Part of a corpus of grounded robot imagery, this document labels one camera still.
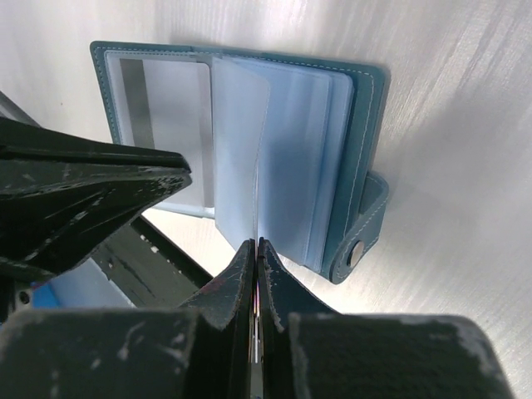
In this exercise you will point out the silver vip card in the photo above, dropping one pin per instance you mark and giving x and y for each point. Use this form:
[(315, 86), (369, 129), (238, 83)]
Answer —
[(169, 108), (257, 333)]

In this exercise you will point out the blue leather card holder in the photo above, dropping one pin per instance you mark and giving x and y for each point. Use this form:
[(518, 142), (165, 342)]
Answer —
[(320, 204)]

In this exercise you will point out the silver VIP card middle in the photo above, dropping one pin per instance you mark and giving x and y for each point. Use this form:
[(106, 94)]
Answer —
[(257, 333)]

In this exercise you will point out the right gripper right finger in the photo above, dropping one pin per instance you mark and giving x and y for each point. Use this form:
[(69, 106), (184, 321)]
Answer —
[(312, 351)]

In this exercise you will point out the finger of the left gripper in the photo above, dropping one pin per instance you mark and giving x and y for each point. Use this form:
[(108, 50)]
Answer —
[(61, 196)]

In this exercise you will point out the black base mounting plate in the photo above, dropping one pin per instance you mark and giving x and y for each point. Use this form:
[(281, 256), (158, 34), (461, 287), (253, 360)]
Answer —
[(148, 267)]

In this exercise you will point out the silver VIP card top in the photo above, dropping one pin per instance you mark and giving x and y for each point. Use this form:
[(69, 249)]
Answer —
[(169, 108)]

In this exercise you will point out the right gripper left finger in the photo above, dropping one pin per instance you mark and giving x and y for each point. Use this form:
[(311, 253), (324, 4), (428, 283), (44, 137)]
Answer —
[(200, 349)]

